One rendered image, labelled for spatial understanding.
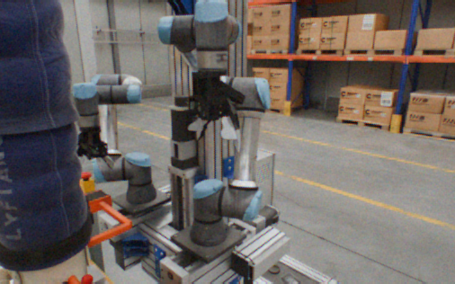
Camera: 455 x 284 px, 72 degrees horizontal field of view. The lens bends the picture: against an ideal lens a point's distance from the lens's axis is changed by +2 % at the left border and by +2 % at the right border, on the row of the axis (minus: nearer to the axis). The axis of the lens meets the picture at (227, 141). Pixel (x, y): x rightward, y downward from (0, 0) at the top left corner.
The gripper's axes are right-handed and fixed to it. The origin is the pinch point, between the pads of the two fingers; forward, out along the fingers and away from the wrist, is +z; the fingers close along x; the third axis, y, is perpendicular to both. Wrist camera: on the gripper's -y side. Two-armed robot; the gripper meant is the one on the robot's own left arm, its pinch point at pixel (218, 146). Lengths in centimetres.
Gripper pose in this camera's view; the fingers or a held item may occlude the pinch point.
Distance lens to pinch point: 83.1
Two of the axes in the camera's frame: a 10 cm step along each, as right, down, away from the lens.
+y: -6.8, 2.1, -7.0
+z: 0.0, 9.6, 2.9
